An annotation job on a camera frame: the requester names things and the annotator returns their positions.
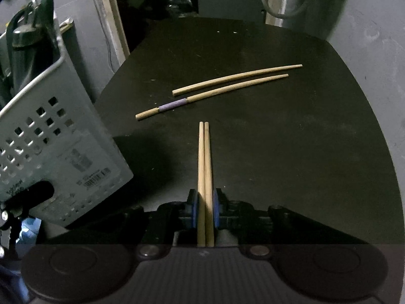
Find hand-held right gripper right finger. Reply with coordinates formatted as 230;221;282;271
213;188;371;257

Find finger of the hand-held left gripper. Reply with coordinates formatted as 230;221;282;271
8;180;55;211

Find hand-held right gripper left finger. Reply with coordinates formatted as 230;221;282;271
44;189;199;257

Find grey perforated utensil basket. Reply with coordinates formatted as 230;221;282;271
0;22;135;229

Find purple banded wooden chopstick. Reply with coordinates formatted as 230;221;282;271
135;74;289;121

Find dark green handled scissors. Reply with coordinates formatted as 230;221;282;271
0;0;60;102

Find shiny metal container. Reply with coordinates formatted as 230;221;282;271
260;0;314;27

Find thin wall cable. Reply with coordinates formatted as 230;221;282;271
89;0;114;70

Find cream door frame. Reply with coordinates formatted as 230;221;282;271
87;0;132;67

